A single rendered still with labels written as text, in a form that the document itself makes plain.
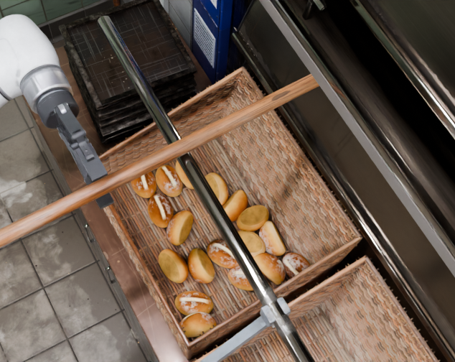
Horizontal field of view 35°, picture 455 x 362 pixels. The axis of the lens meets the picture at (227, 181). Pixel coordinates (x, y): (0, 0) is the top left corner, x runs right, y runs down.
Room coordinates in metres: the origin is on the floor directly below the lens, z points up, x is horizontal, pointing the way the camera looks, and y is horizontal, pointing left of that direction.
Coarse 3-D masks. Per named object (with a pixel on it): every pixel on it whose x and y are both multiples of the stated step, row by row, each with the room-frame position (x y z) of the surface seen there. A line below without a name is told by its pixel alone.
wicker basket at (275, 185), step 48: (240, 96) 1.02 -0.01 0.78; (144, 144) 0.88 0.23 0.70; (240, 144) 0.94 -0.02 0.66; (288, 144) 0.87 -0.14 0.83; (192, 192) 0.81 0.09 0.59; (288, 192) 0.79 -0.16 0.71; (144, 240) 0.65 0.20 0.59; (192, 240) 0.67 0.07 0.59; (288, 240) 0.70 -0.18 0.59; (336, 240) 0.65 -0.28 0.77; (192, 288) 0.53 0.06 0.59; (288, 288) 0.50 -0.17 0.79
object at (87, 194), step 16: (304, 80) 0.81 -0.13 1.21; (272, 96) 0.76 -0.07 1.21; (288, 96) 0.77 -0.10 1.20; (240, 112) 0.72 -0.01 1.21; (256, 112) 0.72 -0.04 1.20; (208, 128) 0.67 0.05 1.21; (224, 128) 0.68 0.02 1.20; (176, 144) 0.63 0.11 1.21; (192, 144) 0.63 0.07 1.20; (144, 160) 0.59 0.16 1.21; (160, 160) 0.59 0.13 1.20; (112, 176) 0.55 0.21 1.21; (128, 176) 0.55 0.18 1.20; (80, 192) 0.51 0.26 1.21; (96, 192) 0.51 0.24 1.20; (48, 208) 0.47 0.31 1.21; (64, 208) 0.47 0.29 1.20; (16, 224) 0.43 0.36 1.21; (32, 224) 0.43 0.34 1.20; (0, 240) 0.40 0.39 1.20
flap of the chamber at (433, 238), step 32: (288, 0) 0.83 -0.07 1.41; (288, 32) 0.77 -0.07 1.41; (320, 32) 0.78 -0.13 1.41; (352, 32) 0.79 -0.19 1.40; (352, 64) 0.72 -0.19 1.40; (384, 64) 0.73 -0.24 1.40; (384, 96) 0.66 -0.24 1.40; (416, 96) 0.68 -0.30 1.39; (352, 128) 0.60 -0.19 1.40; (384, 128) 0.60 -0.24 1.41; (416, 128) 0.61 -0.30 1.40; (416, 160) 0.55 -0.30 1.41; (448, 160) 0.56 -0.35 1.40; (448, 192) 0.50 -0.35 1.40; (448, 256) 0.39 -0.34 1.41
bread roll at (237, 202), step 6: (234, 192) 0.81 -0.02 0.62; (240, 192) 0.80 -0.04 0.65; (234, 198) 0.78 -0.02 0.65; (240, 198) 0.78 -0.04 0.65; (246, 198) 0.79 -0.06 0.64; (228, 204) 0.76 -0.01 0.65; (234, 204) 0.76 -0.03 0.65; (240, 204) 0.76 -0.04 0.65; (246, 204) 0.77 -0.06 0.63; (228, 210) 0.74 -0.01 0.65; (234, 210) 0.74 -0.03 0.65; (240, 210) 0.75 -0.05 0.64; (234, 216) 0.73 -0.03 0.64
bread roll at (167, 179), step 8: (160, 168) 0.85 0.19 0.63; (168, 168) 0.85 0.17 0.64; (160, 176) 0.82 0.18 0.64; (168, 176) 0.82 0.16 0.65; (176, 176) 0.83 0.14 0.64; (160, 184) 0.80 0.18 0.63; (168, 184) 0.80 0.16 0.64; (176, 184) 0.80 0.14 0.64; (168, 192) 0.78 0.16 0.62; (176, 192) 0.79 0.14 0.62
